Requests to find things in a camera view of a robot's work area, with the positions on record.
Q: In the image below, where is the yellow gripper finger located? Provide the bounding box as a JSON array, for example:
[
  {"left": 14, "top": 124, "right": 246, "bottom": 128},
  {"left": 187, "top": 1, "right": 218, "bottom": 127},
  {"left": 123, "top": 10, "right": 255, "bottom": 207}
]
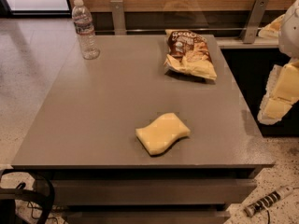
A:
[
  {"left": 257, "top": 61, "right": 299, "bottom": 125},
  {"left": 258, "top": 14, "right": 284, "bottom": 38}
]

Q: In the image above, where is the yellow sponge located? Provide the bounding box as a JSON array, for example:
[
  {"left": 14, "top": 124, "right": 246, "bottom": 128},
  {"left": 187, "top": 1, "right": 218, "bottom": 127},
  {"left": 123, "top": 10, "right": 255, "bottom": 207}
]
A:
[{"left": 135, "top": 113, "right": 191, "bottom": 156}]

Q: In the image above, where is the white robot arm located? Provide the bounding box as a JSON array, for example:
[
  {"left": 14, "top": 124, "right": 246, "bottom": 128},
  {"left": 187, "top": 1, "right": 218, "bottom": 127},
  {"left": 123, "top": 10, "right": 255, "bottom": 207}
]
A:
[{"left": 257, "top": 0, "right": 299, "bottom": 125}]

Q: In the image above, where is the clear plastic water bottle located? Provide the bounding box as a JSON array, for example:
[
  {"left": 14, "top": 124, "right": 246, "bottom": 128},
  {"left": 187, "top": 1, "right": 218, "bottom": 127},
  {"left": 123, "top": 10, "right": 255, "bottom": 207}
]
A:
[{"left": 72, "top": 0, "right": 100, "bottom": 60}]

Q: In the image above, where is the brown yellow chip bag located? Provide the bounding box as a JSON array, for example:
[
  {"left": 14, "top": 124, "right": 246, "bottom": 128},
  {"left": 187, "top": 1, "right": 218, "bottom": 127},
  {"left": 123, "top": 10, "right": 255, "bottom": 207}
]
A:
[{"left": 164, "top": 29, "right": 217, "bottom": 80}]

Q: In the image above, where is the white power strip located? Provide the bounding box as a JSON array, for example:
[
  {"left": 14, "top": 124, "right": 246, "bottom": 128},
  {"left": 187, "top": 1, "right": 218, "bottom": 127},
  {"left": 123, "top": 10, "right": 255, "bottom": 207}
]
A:
[{"left": 244, "top": 186, "right": 293, "bottom": 217}]

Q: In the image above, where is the grey upper drawer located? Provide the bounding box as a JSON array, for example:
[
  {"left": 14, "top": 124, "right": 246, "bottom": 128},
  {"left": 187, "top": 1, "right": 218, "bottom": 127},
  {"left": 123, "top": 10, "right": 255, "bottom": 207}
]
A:
[{"left": 52, "top": 179, "right": 257, "bottom": 205}]

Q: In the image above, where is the grey drawer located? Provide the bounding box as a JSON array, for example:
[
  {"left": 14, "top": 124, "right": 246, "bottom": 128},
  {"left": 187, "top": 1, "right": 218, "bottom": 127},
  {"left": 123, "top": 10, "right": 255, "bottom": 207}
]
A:
[
  {"left": 65, "top": 211, "right": 230, "bottom": 224},
  {"left": 52, "top": 179, "right": 257, "bottom": 205}
]

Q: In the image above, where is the grey lower drawer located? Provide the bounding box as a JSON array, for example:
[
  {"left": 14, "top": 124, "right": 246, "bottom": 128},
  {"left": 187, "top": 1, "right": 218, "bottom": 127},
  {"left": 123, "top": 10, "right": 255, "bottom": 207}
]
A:
[{"left": 65, "top": 211, "right": 230, "bottom": 224}]

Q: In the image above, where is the black chair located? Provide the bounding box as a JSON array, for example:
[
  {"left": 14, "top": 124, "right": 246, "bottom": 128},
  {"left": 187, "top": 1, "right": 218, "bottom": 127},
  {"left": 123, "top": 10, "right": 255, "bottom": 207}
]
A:
[{"left": 0, "top": 171, "right": 55, "bottom": 224}]

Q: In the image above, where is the right metal bracket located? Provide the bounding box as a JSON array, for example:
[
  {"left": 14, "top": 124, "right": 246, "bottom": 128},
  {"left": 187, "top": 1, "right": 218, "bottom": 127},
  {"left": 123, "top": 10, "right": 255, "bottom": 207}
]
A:
[{"left": 241, "top": 0, "right": 269, "bottom": 44}]

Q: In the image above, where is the metal bracket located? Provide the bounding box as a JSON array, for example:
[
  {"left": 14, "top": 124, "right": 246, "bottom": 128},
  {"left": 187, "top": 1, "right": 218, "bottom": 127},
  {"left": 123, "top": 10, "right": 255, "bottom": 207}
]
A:
[
  {"left": 110, "top": 0, "right": 127, "bottom": 35},
  {"left": 241, "top": 0, "right": 269, "bottom": 44}
]

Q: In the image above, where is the black cable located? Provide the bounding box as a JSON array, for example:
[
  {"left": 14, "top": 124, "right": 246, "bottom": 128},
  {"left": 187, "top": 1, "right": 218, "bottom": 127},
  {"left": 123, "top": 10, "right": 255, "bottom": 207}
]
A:
[{"left": 264, "top": 207, "right": 272, "bottom": 224}]

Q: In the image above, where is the left metal bracket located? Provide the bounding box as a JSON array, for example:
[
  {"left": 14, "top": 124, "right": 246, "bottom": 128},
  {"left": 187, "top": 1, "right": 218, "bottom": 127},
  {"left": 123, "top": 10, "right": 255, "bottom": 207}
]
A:
[{"left": 110, "top": 0, "right": 127, "bottom": 35}]

